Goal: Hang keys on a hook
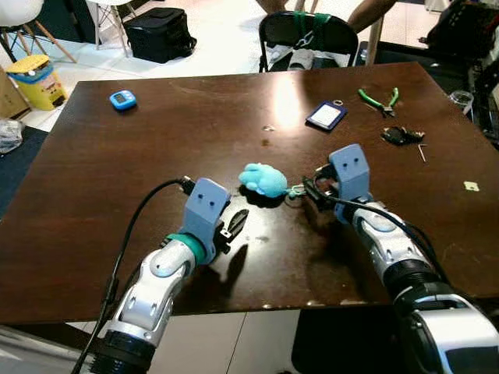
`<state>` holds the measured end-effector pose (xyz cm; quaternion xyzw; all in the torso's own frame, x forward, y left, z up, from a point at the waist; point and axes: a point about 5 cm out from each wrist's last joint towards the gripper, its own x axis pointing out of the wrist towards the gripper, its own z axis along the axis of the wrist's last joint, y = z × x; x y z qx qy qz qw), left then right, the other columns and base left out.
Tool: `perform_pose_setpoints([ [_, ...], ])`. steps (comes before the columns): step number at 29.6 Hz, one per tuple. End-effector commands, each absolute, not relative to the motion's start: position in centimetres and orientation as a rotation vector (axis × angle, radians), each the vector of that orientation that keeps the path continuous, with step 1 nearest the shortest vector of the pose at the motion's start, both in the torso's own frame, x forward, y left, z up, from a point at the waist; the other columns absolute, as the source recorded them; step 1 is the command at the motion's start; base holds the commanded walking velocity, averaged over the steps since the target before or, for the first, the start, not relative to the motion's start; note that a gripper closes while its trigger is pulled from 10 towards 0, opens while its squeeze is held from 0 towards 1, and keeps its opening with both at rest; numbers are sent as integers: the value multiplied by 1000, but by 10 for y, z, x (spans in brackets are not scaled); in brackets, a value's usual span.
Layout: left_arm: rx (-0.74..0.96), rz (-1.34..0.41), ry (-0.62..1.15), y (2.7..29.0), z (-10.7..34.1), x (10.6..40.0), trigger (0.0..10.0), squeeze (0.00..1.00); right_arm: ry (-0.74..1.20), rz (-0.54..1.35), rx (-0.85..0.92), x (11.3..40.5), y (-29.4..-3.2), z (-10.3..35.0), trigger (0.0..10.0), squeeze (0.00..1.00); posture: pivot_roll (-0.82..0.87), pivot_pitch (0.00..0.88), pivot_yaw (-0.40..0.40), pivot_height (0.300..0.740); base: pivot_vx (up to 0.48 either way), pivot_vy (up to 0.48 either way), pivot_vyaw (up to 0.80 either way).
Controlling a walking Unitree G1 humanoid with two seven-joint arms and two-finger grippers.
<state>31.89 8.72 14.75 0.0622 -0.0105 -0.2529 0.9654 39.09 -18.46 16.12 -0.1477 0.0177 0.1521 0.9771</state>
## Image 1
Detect person bare leg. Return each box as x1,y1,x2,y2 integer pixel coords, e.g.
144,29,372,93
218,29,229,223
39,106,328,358
256,0,291,15
346,0,408,34

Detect black car key bunch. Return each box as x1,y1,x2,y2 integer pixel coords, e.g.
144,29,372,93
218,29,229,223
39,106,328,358
380,125,426,147

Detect brown cardboard box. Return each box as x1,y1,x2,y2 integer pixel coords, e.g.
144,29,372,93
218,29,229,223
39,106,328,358
0,69,33,121

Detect green handled pliers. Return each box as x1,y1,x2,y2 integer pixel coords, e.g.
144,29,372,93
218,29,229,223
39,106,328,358
358,86,401,118

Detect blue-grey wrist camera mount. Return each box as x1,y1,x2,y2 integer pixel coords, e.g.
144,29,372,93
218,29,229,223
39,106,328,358
185,178,232,252
328,144,373,205

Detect dark blue card holder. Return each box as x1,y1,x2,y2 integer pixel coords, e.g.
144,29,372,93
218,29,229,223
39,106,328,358
306,100,349,132

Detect light wooden furniture leg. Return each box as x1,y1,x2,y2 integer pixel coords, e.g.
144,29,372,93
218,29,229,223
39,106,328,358
365,16,385,66

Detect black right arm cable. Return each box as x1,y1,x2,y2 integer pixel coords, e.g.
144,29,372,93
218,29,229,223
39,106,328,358
316,190,447,283

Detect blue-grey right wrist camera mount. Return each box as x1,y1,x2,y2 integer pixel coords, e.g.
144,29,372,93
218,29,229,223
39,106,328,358
328,144,373,205

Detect black folding chair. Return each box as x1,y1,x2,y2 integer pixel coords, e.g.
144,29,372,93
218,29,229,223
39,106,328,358
258,10,360,74

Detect yellow bin with blue lid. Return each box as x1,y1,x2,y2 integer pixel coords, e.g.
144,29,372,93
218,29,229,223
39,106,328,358
5,55,67,111

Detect small blue digital timer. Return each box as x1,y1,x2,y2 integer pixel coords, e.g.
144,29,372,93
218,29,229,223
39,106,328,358
109,90,138,111

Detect large black backpack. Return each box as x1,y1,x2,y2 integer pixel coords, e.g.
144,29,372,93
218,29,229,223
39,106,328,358
426,0,499,68

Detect blue plush keychain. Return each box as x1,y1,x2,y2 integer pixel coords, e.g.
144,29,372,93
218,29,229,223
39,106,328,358
238,162,308,206

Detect dark brown wooden table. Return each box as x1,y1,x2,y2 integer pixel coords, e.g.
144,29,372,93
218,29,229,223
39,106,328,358
0,62,499,326

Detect clear glass cup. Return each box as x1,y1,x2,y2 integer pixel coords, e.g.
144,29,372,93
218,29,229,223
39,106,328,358
450,90,476,118

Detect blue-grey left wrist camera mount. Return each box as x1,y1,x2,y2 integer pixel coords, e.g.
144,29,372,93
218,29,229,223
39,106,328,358
185,178,232,252

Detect clear plastic bag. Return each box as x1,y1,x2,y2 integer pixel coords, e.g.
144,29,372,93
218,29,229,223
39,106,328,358
0,118,25,154

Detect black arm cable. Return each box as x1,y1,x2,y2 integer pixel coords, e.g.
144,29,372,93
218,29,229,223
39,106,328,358
316,190,447,283
72,177,194,374

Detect dark blue floor mat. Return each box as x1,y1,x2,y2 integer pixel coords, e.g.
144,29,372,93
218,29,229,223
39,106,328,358
0,126,49,221

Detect black metal stand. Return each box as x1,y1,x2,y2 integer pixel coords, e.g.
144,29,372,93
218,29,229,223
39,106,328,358
468,56,499,147

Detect white chair with wooden legs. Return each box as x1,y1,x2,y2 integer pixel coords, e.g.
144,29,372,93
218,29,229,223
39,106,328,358
84,0,138,58
0,0,79,65

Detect black soft carry bag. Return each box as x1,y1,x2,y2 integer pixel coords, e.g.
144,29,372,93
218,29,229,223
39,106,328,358
123,7,198,65

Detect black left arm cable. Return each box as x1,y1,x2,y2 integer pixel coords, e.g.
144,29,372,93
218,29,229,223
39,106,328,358
72,177,194,374

